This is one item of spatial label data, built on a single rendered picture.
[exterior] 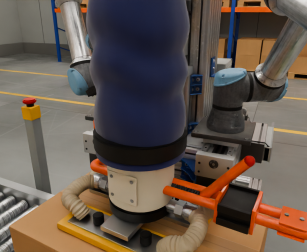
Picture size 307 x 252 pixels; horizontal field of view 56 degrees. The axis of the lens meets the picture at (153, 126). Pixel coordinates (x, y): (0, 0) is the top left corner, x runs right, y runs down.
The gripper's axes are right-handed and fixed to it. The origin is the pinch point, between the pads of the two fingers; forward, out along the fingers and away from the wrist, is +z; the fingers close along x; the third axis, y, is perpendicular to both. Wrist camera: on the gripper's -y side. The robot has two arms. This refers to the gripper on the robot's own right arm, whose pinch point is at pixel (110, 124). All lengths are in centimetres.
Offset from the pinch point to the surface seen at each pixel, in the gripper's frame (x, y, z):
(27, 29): 720, -938, 6
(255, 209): -30, 58, -2
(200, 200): -29, 47, 0
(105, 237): -38.9, 26.9, 11.2
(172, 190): -28.9, 39.5, -0.1
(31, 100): 17, -65, 3
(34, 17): 724, -892, -35
